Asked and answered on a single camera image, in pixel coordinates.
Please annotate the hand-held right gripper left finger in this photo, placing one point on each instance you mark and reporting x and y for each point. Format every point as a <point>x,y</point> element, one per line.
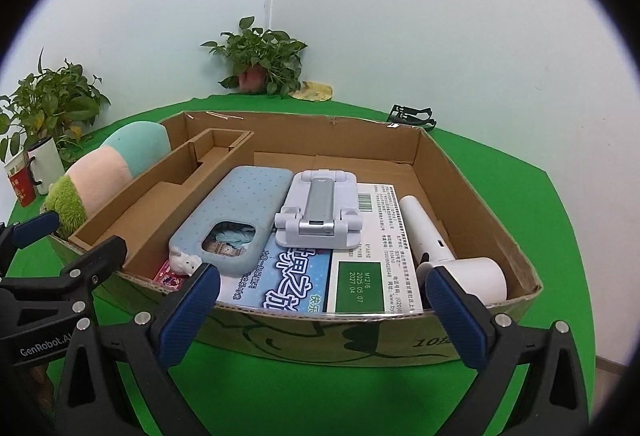
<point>192,316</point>

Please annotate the red paper cup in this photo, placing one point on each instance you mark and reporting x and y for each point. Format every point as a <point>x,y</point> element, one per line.
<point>21,183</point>

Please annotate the leafy potted plant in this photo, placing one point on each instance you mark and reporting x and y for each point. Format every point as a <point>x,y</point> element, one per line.
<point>50,101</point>

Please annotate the small cardboard tray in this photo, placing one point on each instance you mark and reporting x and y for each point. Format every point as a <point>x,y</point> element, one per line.
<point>150,216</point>

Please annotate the potted plant in pink pot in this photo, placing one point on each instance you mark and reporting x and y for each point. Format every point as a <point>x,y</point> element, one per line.
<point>260,51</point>

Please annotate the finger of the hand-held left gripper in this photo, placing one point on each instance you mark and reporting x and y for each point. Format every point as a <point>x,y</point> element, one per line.
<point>35,226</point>
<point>107,253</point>

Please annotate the white enamel mug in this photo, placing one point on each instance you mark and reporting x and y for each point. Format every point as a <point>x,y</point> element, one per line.
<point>47,166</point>

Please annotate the pastel striped plush toy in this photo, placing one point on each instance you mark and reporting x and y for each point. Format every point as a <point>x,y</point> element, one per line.
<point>100,176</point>

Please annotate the large cardboard box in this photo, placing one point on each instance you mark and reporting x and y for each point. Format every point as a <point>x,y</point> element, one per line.
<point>350,336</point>

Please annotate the green tablecloth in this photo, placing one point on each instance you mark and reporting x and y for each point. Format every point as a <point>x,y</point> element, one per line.
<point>500,156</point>

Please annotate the colourful cartoon game box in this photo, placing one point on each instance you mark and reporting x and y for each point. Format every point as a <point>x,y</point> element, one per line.
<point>290,281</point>

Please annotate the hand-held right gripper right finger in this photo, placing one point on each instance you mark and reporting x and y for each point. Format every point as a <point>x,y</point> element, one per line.
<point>452,316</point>

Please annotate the white and green carton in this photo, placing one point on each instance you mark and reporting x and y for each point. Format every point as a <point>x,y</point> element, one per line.
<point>380,226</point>

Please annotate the light blue phone case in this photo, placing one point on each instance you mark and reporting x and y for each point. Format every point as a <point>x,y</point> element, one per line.
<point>240,201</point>

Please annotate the white folding phone stand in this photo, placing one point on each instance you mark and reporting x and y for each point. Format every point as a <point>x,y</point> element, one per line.
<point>320,201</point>

